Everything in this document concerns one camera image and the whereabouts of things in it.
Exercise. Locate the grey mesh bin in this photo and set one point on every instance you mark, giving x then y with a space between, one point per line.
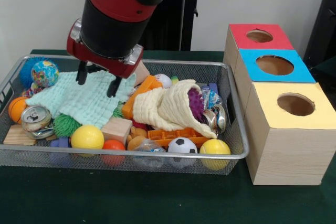
231 119

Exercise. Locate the blue spiky ball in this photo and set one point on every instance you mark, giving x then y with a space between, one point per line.
25 70

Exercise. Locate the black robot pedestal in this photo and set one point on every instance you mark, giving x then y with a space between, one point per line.
190 11

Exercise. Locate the black frame between tables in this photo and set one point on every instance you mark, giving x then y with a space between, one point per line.
323 24

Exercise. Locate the small red ball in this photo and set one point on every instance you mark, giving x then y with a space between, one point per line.
113 145

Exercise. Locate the yellow ball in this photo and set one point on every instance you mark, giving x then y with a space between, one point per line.
87 137
215 146

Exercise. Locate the globe print ball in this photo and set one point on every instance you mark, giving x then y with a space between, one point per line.
44 73

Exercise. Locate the cream cloth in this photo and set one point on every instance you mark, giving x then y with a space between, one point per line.
162 106

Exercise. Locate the small orange basketball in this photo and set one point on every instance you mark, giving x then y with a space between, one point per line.
16 110

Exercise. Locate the small soccer ball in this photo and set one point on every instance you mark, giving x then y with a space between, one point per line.
182 145

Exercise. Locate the wooden cube block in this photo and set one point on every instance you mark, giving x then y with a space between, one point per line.
143 73

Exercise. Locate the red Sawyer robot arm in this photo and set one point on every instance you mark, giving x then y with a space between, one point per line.
113 24

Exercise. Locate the mint green cloth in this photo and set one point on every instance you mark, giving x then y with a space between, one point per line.
86 103

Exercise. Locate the wooden box with three holes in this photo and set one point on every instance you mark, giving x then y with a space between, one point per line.
288 155

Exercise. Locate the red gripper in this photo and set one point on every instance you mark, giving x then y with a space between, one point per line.
123 71

